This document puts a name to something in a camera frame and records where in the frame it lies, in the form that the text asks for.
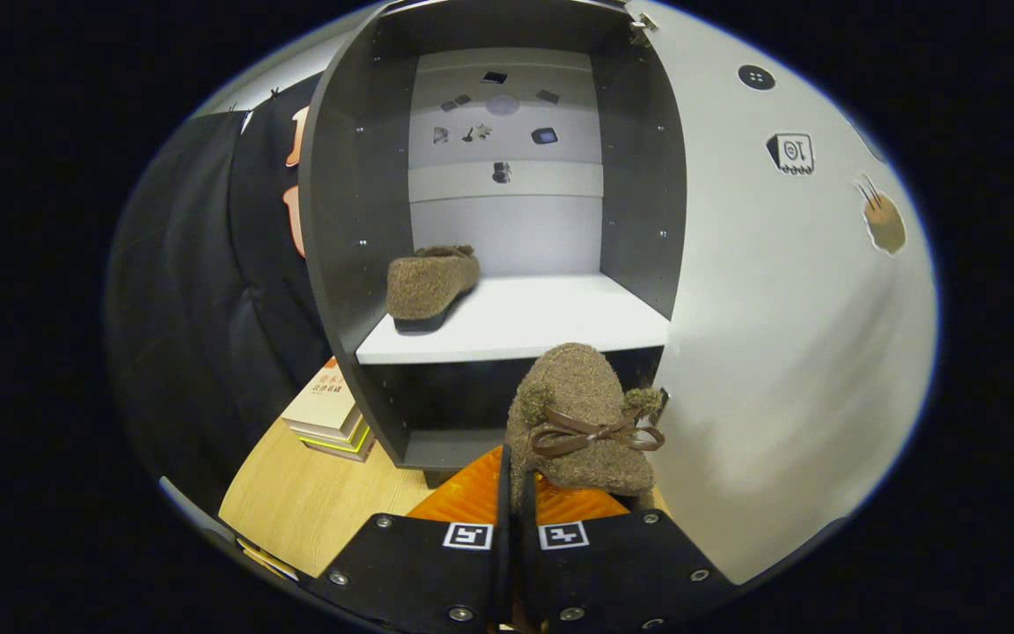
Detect brown fuzzy shoe with bow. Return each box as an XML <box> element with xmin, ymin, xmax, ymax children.
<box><xmin>504</xmin><ymin>342</ymin><xmax>668</xmax><ymax>516</ymax></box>
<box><xmin>386</xmin><ymin>245</ymin><xmax>482</xmax><ymax>334</ymax></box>

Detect dark grey shoe cabinet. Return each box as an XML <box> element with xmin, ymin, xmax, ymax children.
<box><xmin>298</xmin><ymin>0</ymin><xmax>688</xmax><ymax>490</ymax></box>

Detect stack of books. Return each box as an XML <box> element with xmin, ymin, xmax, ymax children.
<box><xmin>281</xmin><ymin>357</ymin><xmax>378</xmax><ymax>463</ymax></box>

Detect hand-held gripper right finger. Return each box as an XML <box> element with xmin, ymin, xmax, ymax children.
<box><xmin>518</xmin><ymin>474</ymin><xmax>738</xmax><ymax>634</ymax></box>

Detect black tray with yellow sticks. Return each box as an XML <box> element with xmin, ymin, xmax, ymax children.
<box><xmin>237</xmin><ymin>535</ymin><xmax>301</xmax><ymax>584</ymax></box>

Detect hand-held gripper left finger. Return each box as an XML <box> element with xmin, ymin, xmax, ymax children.
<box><xmin>306</xmin><ymin>445</ymin><xmax>512</xmax><ymax>634</ymax></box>

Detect black backdrop cloth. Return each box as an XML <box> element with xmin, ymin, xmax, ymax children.
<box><xmin>105</xmin><ymin>75</ymin><xmax>332</xmax><ymax>494</ymax></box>

